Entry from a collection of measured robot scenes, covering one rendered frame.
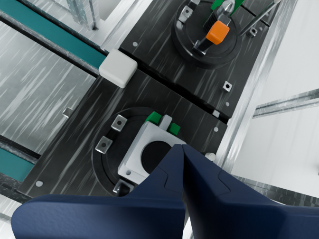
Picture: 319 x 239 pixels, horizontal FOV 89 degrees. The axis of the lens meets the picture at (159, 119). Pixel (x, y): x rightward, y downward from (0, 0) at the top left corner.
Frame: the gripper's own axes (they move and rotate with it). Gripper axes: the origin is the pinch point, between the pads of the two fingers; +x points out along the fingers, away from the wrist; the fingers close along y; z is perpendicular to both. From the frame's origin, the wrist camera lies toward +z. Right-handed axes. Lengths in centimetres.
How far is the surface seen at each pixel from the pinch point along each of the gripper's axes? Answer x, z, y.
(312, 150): 39, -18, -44
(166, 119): 13.0, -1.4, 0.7
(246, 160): 32.0, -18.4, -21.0
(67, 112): 17.4, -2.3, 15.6
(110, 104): 19.3, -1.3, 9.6
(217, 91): 25.6, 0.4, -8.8
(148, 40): 26.3, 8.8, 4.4
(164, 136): 8.3, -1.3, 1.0
